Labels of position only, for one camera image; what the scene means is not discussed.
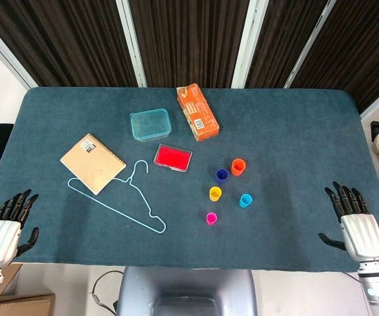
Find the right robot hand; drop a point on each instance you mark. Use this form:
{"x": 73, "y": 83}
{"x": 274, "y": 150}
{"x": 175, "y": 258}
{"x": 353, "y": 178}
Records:
{"x": 362, "y": 235}

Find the light blue plastic cup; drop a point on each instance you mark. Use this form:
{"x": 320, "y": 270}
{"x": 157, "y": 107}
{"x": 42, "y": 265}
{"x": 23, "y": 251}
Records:
{"x": 245, "y": 200}

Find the pink plastic cup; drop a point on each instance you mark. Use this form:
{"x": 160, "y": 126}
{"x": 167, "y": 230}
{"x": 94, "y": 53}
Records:
{"x": 211, "y": 219}

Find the yellow plastic cup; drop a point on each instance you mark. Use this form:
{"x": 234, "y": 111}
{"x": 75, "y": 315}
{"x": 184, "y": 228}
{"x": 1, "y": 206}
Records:
{"x": 215, "y": 193}

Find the dark blue plastic cup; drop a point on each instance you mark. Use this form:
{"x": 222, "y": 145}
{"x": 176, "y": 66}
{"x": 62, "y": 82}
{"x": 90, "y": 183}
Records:
{"x": 221, "y": 175}

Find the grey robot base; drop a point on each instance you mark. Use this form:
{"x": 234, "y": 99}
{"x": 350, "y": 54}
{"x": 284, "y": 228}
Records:
{"x": 186, "y": 289}

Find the brown cardboard box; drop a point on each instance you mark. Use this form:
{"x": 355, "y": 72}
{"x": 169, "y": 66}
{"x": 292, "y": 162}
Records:
{"x": 25, "y": 304}
{"x": 10, "y": 276}

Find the brown spiral notebook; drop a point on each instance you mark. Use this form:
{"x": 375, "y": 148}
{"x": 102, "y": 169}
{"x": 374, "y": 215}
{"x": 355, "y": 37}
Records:
{"x": 92, "y": 163}

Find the dark teal table cloth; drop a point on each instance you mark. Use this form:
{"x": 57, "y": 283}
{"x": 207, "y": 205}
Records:
{"x": 291, "y": 131}

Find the orange plastic cup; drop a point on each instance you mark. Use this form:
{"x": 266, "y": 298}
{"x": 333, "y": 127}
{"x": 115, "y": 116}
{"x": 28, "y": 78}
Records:
{"x": 238, "y": 167}

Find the dark slatted divider panel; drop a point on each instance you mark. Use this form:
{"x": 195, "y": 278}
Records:
{"x": 275, "y": 42}
{"x": 61, "y": 39}
{"x": 357, "y": 49}
{"x": 189, "y": 42}

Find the teal plastic food container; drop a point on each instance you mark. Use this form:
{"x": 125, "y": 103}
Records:
{"x": 150, "y": 124}

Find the red ink pad case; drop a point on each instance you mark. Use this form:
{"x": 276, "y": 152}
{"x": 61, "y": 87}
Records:
{"x": 173, "y": 158}

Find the orange cardboard box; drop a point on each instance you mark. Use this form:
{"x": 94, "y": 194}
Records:
{"x": 197, "y": 112}

